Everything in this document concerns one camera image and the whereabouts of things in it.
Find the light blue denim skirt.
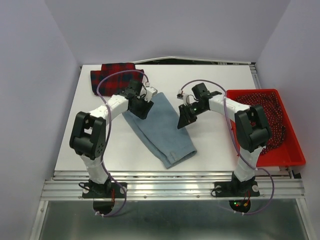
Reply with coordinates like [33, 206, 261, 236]
[122, 92, 197, 169]

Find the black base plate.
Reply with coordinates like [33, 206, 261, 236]
[78, 181, 125, 200]
[211, 181, 260, 199]

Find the aluminium right side rail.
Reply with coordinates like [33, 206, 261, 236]
[249, 62, 262, 89]

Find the aluminium front rail frame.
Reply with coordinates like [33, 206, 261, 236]
[30, 170, 316, 240]

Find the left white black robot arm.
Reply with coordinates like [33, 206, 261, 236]
[69, 80, 158, 198]

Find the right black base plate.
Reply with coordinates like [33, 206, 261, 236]
[211, 181, 260, 199]

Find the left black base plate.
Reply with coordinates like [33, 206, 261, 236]
[78, 181, 125, 200]

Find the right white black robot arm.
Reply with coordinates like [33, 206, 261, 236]
[177, 83, 272, 198]

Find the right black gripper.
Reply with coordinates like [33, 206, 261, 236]
[176, 102, 207, 129]

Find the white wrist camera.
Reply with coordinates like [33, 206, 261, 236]
[143, 86, 158, 102]
[176, 89, 193, 106]

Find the red navy plaid skirt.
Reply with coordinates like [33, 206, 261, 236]
[90, 62, 145, 97]

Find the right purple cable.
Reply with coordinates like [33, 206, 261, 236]
[176, 79, 277, 216]

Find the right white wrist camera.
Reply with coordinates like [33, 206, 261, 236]
[176, 89, 193, 106]

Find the dark red dotted skirt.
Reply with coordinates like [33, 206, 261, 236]
[235, 92, 286, 155]

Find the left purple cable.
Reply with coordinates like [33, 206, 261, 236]
[96, 69, 152, 218]

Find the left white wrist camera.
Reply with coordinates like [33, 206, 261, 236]
[143, 86, 158, 102]

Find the purple cable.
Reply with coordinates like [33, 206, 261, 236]
[96, 69, 152, 218]
[176, 79, 277, 216]

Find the red plastic bin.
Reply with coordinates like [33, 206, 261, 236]
[227, 89, 306, 167]

